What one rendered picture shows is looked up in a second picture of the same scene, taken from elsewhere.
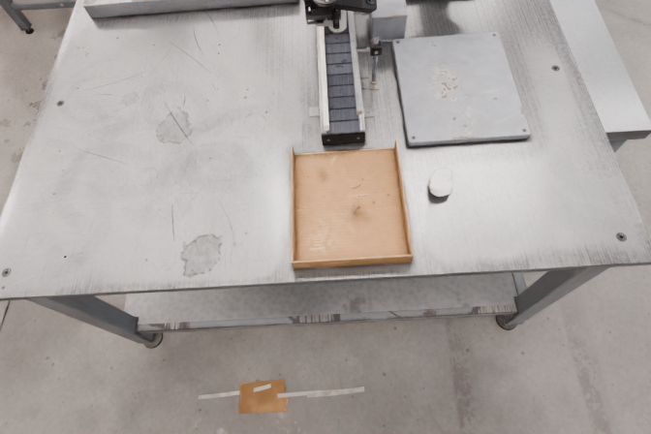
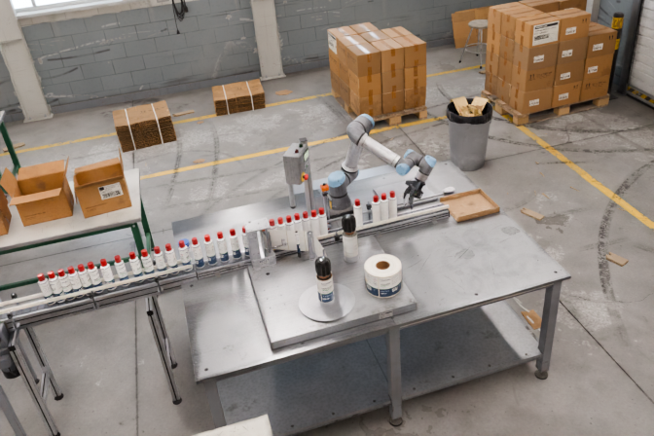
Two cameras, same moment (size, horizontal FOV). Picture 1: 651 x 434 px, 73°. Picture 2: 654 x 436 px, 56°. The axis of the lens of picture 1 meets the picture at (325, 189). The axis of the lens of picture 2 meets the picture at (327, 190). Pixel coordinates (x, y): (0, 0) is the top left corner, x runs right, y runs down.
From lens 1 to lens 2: 4.02 m
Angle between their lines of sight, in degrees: 71
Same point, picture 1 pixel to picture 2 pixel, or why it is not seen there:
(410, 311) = not seen: hidden behind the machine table
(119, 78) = (451, 280)
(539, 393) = not seen: hidden behind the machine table
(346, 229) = (478, 204)
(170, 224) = (505, 240)
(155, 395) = (565, 361)
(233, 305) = (504, 312)
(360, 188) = (461, 204)
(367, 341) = not seen: hidden behind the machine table
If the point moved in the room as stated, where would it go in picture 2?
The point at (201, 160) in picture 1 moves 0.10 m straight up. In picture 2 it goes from (475, 241) to (476, 229)
